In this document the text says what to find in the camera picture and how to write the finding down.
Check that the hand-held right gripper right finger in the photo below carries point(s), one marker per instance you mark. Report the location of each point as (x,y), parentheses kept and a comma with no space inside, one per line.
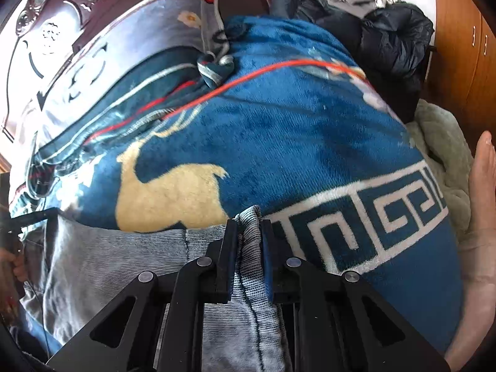
(267,267)

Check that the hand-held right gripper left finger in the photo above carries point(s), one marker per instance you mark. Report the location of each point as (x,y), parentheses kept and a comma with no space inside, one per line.
(231,267)

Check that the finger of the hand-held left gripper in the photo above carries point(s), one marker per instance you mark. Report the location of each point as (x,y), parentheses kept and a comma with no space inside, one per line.
(35,217)

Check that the grey denim pants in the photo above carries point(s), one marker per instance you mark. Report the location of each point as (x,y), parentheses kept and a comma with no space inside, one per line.
(116,263)

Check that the blue deer print blanket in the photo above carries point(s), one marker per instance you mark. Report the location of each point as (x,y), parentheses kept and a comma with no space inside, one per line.
(290,131)

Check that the carved dark wooden headboard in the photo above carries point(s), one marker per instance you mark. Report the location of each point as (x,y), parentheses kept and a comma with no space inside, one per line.
(38,15)

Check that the pale green fleece blanket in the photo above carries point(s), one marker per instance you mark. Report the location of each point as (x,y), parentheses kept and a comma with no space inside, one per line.
(441,143)

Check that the person's bare foot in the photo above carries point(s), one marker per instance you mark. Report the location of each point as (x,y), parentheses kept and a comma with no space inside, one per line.
(480,201)

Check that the dark clothes pile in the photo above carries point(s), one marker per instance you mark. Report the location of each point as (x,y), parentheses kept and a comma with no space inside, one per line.
(391,35)

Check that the brown wooden wardrobe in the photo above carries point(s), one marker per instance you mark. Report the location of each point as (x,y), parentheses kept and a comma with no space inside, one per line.
(457,27)

